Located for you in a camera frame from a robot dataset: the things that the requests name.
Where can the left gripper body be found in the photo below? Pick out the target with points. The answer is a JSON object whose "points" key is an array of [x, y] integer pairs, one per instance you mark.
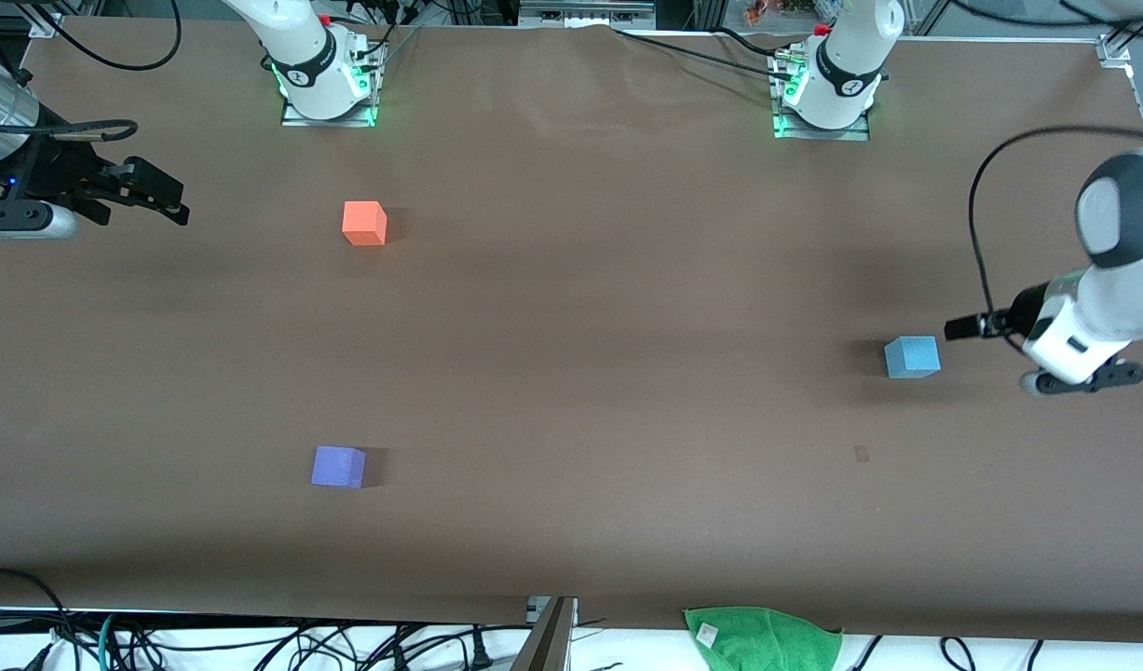
{"points": [[1022, 313]]}

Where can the black power plug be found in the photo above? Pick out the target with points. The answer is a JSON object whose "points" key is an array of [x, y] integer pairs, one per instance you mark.
{"points": [[480, 650]]}

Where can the blue block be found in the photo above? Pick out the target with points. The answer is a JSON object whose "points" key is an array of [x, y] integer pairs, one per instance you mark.
{"points": [[912, 357]]}

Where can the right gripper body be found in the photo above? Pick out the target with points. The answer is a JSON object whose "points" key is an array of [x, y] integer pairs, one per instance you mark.
{"points": [[66, 180]]}

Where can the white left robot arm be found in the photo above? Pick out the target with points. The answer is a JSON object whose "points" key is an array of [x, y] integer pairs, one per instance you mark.
{"points": [[1116, 210]]}

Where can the green cloth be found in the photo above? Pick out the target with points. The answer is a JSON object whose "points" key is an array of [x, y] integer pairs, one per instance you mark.
{"points": [[767, 643]]}

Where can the orange block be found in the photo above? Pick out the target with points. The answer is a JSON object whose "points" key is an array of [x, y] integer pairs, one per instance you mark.
{"points": [[364, 224]]}

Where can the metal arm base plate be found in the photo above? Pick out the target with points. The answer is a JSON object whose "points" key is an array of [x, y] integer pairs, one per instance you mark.
{"points": [[785, 130], [296, 116]]}

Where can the aluminium profile bar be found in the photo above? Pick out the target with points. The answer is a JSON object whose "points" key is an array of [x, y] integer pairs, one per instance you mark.
{"points": [[548, 638]]}

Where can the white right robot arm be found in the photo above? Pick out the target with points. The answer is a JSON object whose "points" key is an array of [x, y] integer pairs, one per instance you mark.
{"points": [[306, 56]]}

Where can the purple block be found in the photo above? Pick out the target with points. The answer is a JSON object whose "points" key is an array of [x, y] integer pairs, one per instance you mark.
{"points": [[338, 467]]}

